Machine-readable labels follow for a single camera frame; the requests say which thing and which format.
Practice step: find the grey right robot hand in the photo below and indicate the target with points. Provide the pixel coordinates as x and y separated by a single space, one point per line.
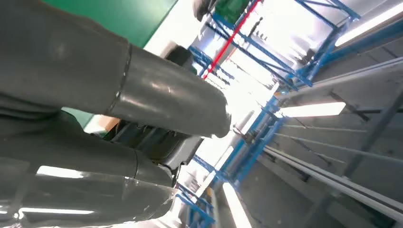
63 63

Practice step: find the cardboard box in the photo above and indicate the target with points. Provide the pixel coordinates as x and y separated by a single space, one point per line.
104 123

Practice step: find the white table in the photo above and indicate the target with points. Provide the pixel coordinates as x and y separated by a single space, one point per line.
171 31

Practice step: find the long red bar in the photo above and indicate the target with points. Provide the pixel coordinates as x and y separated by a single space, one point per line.
232 37

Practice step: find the green plastic crate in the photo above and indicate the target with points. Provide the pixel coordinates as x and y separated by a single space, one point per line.
233 8

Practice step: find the blue steel rack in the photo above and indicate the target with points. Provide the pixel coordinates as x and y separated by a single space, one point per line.
258 151
324 53

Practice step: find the ceiling light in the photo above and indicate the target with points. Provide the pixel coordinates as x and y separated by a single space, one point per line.
236 207
311 110
368 26

